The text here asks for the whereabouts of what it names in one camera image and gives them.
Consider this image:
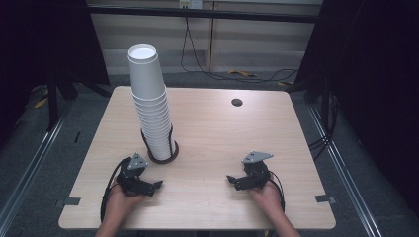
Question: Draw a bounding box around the dark wire cup holder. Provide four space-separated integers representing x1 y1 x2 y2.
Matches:
140 123 180 165

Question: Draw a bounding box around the person's left hand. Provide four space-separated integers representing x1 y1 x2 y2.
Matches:
104 186 146 220

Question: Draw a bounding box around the black hanging cable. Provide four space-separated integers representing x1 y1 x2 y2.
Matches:
180 15 300 84

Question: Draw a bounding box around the black horizontal bar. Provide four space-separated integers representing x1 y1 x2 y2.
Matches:
86 4 321 25

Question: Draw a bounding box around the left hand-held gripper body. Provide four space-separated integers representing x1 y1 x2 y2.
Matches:
116 152 156 198

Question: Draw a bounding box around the black curtain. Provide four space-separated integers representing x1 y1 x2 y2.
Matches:
0 0 111 139
293 0 419 218

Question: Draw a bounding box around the black cable bundle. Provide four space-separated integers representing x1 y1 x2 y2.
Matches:
308 93 340 161

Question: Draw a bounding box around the stack of white paper cups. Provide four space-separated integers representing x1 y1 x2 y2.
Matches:
127 43 177 161

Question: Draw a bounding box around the white wall socket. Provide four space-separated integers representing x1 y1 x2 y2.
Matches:
179 0 204 10

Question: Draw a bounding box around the black metal stand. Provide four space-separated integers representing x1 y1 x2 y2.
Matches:
44 63 78 133

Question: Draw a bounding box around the person's right hand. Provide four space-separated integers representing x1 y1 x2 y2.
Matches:
249 180 286 218

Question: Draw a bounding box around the yellow floor tool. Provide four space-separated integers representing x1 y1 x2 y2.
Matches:
227 68 259 79

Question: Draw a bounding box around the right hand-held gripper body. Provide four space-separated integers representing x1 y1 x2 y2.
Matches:
241 150 275 191

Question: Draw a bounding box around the yellow floor scrap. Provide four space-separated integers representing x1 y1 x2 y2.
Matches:
34 90 49 110

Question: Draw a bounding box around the metal floor rail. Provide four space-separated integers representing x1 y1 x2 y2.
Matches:
306 101 383 237
0 101 73 229

